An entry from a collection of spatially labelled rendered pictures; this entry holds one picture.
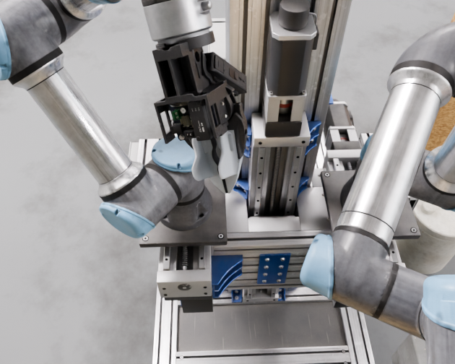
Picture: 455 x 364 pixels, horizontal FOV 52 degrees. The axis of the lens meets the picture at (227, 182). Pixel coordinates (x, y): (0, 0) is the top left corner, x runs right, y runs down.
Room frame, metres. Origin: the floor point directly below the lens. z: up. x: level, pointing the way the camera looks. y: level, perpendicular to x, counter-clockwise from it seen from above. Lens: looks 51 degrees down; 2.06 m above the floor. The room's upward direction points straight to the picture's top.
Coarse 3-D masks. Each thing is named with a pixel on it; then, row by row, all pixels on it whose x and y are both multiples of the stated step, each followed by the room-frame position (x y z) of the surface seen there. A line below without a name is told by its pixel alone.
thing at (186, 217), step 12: (204, 192) 0.72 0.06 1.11; (180, 204) 0.67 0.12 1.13; (192, 204) 0.68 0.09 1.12; (204, 204) 0.70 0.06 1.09; (168, 216) 0.67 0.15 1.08; (180, 216) 0.66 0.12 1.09; (192, 216) 0.67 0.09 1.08; (204, 216) 0.68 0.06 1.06; (180, 228) 0.65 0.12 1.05; (192, 228) 0.66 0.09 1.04
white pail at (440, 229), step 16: (416, 208) 1.20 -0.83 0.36; (432, 208) 1.18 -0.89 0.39; (432, 224) 1.12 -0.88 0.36; (448, 224) 1.12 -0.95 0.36; (400, 240) 1.18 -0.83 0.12; (416, 240) 1.12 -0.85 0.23; (432, 240) 1.08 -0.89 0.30; (448, 240) 1.06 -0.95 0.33; (400, 256) 1.14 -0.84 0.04; (416, 256) 1.09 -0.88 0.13; (432, 256) 1.07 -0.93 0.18; (448, 256) 1.07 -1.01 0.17; (432, 272) 1.07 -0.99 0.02
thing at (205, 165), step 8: (192, 144) 0.42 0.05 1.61; (200, 144) 0.43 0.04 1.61; (208, 144) 0.43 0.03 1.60; (216, 144) 0.44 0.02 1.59; (200, 152) 0.42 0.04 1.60; (208, 152) 0.42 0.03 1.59; (216, 152) 0.43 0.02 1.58; (200, 160) 0.41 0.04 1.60; (208, 160) 0.42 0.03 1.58; (216, 160) 0.42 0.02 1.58; (192, 168) 0.39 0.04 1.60; (200, 168) 0.40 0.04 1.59; (208, 168) 0.41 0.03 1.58; (216, 168) 0.41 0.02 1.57; (200, 176) 0.39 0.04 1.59; (208, 176) 0.40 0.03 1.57; (216, 176) 0.41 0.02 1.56; (216, 184) 0.40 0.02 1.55; (224, 184) 0.40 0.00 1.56; (224, 192) 0.39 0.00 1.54
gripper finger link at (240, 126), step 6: (234, 108) 0.44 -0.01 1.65; (240, 108) 0.45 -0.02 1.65; (234, 114) 0.44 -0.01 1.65; (240, 114) 0.44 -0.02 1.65; (228, 120) 0.44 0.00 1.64; (234, 120) 0.43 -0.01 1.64; (240, 120) 0.43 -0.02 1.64; (228, 126) 0.43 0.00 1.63; (234, 126) 0.43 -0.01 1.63; (240, 126) 0.43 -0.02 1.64; (246, 126) 0.43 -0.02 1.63; (234, 132) 0.43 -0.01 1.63; (240, 132) 0.43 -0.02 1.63; (246, 132) 0.43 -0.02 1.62; (240, 138) 0.42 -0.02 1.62; (246, 138) 0.43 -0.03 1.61; (240, 144) 0.42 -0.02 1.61; (240, 150) 0.42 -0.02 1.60; (240, 156) 0.41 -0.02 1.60
